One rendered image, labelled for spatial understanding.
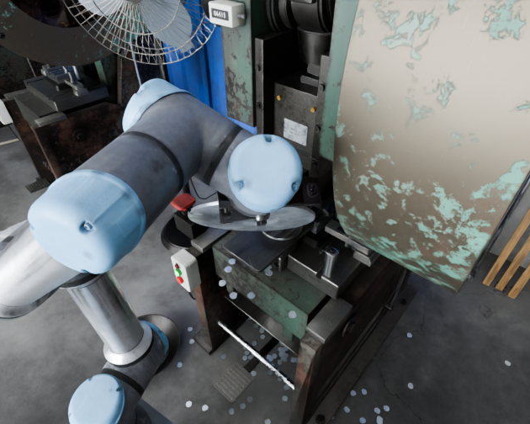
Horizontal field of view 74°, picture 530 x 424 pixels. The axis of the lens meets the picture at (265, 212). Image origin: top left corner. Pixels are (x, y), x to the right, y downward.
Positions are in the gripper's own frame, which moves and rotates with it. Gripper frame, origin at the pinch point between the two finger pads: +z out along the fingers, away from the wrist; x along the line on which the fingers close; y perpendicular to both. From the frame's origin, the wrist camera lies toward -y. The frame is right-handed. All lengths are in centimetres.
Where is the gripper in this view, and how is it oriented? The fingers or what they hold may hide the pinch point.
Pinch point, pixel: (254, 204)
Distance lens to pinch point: 69.4
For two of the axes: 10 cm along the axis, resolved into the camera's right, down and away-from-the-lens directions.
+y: -9.8, 1.1, -1.4
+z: -1.3, 0.8, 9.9
